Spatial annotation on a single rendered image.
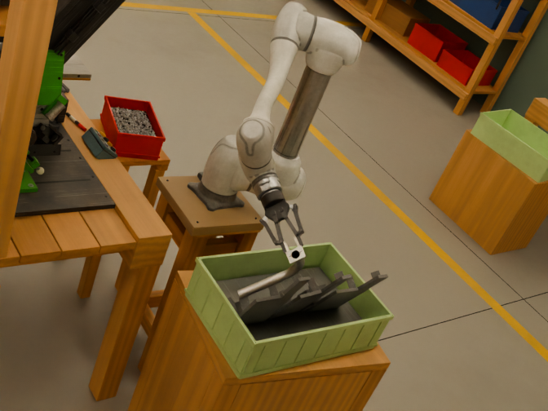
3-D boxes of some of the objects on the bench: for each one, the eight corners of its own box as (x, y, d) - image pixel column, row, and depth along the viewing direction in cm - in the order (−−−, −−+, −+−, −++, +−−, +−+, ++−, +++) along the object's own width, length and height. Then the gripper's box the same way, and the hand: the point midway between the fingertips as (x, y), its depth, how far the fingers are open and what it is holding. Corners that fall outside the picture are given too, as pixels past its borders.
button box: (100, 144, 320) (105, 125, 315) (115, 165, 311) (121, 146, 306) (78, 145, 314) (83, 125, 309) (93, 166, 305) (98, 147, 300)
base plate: (15, 60, 350) (16, 56, 349) (114, 208, 285) (116, 204, 284) (-83, 57, 324) (-82, 52, 323) (1, 218, 259) (2, 214, 258)
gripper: (245, 201, 246) (272, 267, 237) (290, 180, 245) (320, 245, 236) (251, 209, 253) (277, 272, 244) (295, 188, 252) (323, 252, 243)
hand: (293, 249), depth 241 cm, fingers closed on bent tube, 3 cm apart
